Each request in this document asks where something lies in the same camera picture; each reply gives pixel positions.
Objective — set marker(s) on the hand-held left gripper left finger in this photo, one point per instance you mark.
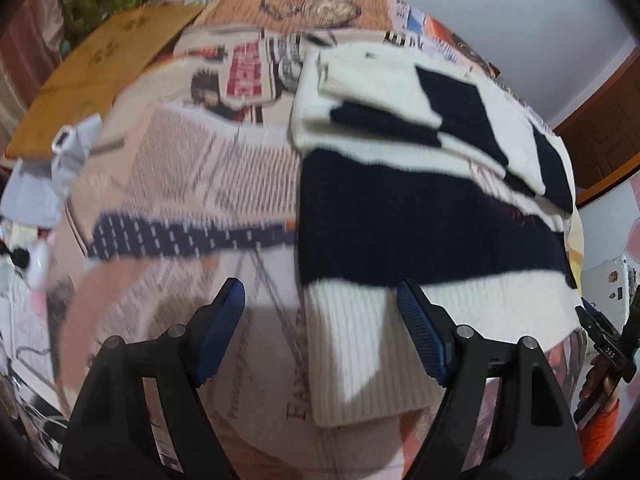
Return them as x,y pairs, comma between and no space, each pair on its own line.
222,330

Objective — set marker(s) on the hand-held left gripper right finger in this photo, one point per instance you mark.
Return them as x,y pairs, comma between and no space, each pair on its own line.
425,330

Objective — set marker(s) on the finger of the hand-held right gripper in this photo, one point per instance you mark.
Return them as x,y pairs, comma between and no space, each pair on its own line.
597,325

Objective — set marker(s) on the navy and white striped sweater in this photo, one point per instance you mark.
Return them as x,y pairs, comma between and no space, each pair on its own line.
400,220

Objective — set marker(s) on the person's right hand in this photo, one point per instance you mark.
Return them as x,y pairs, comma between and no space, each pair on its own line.
596,382

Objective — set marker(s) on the white stickered case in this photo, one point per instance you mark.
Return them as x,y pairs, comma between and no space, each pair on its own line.
607,280

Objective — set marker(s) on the printed blanket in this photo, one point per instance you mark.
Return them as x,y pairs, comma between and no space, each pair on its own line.
190,170

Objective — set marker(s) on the wooden door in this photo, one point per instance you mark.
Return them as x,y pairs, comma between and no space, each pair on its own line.
605,135

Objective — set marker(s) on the white crumpled cloth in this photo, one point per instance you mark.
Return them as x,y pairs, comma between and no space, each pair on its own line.
75,147

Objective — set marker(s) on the striped pink curtain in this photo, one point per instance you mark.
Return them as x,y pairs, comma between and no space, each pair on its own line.
25,60

